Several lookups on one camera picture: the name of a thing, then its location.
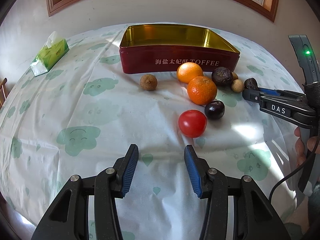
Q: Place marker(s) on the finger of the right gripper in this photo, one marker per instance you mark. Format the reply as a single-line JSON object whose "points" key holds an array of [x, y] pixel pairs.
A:
{"points": [[278, 92], [252, 95]]}

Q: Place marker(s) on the dark purple cherry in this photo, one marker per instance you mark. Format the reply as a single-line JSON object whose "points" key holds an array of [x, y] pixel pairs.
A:
{"points": [[214, 110]]}

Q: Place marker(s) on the green tissue pack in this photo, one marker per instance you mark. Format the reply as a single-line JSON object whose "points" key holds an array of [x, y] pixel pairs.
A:
{"points": [[52, 51]]}

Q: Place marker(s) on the upper orange near tin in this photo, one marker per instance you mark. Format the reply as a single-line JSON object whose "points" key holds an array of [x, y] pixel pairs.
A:
{"points": [[187, 71]]}

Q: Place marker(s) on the tan longan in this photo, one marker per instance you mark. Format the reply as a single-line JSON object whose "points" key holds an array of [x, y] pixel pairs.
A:
{"points": [[237, 86], [235, 76]]}

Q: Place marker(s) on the red gold toffee tin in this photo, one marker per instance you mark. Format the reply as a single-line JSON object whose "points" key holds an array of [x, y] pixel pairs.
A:
{"points": [[147, 48]]}

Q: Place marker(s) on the lower orange mandarin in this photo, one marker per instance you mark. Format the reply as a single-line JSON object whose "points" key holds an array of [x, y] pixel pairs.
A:
{"points": [[201, 90]]}

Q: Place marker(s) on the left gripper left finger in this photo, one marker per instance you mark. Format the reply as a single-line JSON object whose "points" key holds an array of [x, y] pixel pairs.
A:
{"points": [[124, 170]]}

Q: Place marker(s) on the dark wrinkled date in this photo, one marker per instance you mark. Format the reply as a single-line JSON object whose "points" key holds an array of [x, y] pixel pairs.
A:
{"points": [[251, 84]]}

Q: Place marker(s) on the red cherry tomato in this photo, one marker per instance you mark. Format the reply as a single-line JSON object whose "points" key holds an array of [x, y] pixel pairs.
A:
{"points": [[192, 123]]}

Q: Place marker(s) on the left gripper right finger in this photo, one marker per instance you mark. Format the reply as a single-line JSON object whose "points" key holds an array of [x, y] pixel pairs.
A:
{"points": [[202, 182]]}

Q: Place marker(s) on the white cloud pattern tablecloth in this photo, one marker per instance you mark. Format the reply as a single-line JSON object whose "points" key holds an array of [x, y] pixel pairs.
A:
{"points": [[85, 113]]}

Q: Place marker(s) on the right hand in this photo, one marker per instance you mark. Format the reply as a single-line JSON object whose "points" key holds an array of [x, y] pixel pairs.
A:
{"points": [[300, 146]]}

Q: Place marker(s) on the wrinkled dark passion fruit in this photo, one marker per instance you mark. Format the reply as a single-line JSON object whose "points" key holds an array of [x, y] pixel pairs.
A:
{"points": [[222, 77]]}

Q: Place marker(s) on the wooden chair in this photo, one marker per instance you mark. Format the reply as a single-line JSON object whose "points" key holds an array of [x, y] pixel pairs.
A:
{"points": [[3, 92]]}

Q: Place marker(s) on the brown longan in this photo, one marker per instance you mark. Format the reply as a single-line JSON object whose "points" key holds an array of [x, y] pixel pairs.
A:
{"points": [[148, 82]]}

